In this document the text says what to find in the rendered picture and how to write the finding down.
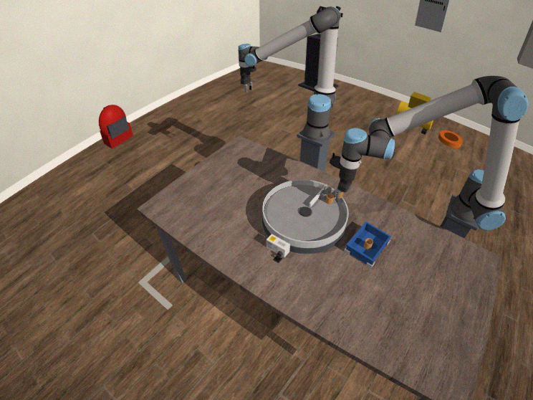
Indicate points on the wooden table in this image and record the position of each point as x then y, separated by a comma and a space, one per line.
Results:
374, 312

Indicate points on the white control box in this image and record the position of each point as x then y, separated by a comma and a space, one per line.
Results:
277, 243

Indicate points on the grey turntable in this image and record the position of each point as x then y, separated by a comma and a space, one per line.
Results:
291, 225

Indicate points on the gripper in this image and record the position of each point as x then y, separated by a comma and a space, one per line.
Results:
347, 179
246, 75

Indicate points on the red welding helmet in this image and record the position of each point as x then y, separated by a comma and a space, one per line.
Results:
114, 127

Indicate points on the grey wall cabinet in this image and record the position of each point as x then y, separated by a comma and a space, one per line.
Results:
526, 46

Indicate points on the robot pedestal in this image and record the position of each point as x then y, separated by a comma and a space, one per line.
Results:
456, 225
310, 152

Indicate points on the black cabinet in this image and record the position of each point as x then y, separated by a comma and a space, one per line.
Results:
312, 62

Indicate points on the blue crate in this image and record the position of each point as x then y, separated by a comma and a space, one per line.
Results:
354, 248

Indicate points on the yellow cart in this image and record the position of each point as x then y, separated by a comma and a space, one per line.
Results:
418, 99

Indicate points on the grey electrical panel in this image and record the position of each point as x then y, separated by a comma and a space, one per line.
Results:
433, 14

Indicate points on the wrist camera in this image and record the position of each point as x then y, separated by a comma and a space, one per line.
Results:
335, 160

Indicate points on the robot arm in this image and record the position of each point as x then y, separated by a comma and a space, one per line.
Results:
327, 62
429, 112

